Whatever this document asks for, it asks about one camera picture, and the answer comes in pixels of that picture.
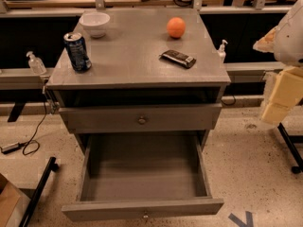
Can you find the black metal leg right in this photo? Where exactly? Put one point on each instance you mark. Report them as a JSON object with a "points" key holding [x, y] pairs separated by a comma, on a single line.
{"points": [[291, 141]]}

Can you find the cardboard box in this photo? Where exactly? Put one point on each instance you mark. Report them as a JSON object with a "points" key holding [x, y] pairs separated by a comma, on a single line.
{"points": [[13, 203]]}

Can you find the dark snack bar wrapper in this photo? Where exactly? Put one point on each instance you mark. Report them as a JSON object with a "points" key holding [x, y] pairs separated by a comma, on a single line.
{"points": [[179, 58]]}

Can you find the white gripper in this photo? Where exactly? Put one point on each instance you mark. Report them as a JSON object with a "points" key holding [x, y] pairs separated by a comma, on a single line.
{"points": [[291, 39]]}

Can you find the white ceramic bowl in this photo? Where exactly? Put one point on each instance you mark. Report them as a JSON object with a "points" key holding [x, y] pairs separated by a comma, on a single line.
{"points": [[95, 23]]}

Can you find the black metal leg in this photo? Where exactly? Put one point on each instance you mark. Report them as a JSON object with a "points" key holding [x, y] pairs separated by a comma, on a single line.
{"points": [[51, 166], [291, 141]]}

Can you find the open grey lower drawer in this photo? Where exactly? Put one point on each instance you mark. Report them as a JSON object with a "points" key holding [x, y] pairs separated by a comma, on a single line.
{"points": [[143, 175]]}

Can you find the black metal leg left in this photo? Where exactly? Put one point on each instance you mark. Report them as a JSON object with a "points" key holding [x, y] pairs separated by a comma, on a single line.
{"points": [[51, 166]]}

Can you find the blue pepsi can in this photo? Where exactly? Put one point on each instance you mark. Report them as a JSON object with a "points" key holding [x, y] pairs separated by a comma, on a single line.
{"points": [[75, 46]]}

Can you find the clear sanitizer bottle left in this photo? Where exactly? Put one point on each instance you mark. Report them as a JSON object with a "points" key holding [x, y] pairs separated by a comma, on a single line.
{"points": [[36, 64]]}

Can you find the white pump bottle right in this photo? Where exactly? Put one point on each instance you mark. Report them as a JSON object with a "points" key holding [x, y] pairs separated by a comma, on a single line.
{"points": [[221, 50]]}

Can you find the closed grey upper drawer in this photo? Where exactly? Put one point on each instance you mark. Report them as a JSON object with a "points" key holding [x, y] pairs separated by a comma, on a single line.
{"points": [[192, 117]]}

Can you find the grey wooden drawer cabinet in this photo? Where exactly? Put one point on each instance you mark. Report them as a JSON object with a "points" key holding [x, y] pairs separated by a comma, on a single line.
{"points": [[127, 69]]}

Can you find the black power adapter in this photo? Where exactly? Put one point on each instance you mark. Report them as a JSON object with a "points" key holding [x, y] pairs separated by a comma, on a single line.
{"points": [[10, 148]]}

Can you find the orange fruit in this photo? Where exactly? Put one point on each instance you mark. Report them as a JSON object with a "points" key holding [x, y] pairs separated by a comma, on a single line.
{"points": [[176, 27]]}

